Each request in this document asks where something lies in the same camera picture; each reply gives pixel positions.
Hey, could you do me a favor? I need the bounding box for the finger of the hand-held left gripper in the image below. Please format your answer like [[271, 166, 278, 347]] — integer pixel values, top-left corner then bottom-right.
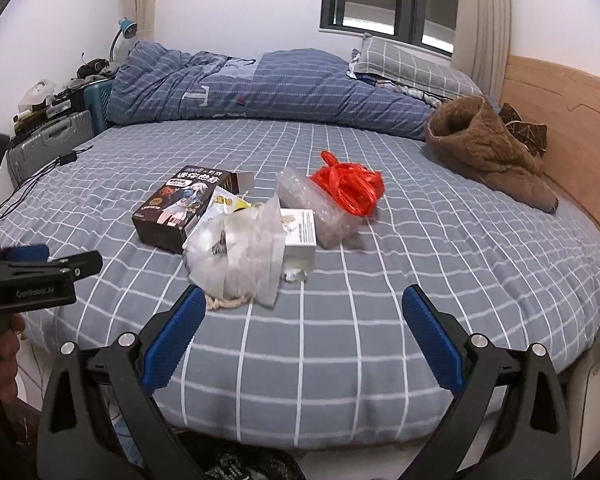
[[45, 251, 104, 281], [0, 244, 51, 267]]

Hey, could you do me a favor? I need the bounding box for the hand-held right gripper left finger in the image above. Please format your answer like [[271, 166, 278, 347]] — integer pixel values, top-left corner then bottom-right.
[[36, 284, 208, 480]]

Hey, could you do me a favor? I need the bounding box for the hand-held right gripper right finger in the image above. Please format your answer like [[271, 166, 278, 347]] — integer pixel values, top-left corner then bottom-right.
[[401, 284, 573, 480]]

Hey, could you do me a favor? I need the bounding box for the clear plastic bag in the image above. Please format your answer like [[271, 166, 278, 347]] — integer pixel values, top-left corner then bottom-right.
[[182, 195, 287, 313]]

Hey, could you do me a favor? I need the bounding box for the dark printed box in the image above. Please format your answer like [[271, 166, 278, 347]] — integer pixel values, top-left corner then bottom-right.
[[132, 165, 255, 255]]

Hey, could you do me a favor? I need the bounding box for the yellow white snack packet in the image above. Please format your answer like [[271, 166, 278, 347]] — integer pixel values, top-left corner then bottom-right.
[[200, 192, 253, 226]]

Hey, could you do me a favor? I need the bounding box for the black trash bag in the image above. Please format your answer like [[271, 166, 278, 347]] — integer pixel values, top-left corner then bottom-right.
[[200, 440, 306, 480]]

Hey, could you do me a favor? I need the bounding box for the white cardboard box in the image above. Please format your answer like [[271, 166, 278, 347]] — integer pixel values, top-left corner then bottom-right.
[[279, 207, 318, 273]]

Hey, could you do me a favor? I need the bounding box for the red plastic bag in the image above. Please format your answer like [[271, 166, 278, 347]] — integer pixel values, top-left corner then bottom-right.
[[307, 150, 386, 218]]

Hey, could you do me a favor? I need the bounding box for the clear plastic wrapper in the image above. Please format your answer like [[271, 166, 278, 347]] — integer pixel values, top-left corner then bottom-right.
[[276, 167, 363, 250]]

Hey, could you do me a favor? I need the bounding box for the person's left hand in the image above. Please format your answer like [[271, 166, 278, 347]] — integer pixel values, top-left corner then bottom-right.
[[0, 315, 25, 401]]

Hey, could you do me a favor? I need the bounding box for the grey checked bed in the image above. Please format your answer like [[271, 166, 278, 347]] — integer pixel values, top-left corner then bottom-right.
[[0, 119, 600, 443]]

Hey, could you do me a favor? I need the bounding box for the grey suitcase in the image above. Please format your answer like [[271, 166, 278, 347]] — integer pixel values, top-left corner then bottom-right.
[[6, 110, 93, 186]]

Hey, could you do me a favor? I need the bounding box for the white plastic item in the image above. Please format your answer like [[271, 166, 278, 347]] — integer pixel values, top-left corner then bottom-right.
[[19, 79, 56, 116]]

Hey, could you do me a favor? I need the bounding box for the brown fleece garment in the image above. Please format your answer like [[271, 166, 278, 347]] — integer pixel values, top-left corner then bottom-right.
[[424, 96, 560, 213]]

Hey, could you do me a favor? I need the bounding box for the black clutter item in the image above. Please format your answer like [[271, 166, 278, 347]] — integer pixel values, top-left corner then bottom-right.
[[75, 57, 121, 81]]

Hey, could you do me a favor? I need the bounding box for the dark patterned cloth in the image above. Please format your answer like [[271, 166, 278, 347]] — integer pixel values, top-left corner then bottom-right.
[[497, 104, 548, 161]]

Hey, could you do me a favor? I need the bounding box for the blue desk lamp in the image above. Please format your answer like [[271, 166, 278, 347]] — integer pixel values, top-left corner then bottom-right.
[[107, 16, 138, 63]]

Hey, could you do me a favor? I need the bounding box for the wooden headboard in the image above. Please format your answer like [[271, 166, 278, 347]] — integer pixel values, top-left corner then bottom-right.
[[500, 54, 600, 251]]

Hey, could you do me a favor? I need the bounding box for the blue striped duvet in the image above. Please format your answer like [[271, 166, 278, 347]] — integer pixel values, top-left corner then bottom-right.
[[105, 40, 443, 141]]

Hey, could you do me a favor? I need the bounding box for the grey checked pillow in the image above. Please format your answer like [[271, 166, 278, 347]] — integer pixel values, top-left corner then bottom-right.
[[350, 34, 486, 106]]

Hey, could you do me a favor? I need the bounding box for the beige curtain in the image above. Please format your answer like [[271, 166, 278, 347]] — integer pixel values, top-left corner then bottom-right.
[[130, 0, 166, 48], [452, 0, 512, 101]]

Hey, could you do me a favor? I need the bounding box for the black cable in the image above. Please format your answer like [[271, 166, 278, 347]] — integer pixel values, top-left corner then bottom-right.
[[0, 144, 96, 228]]

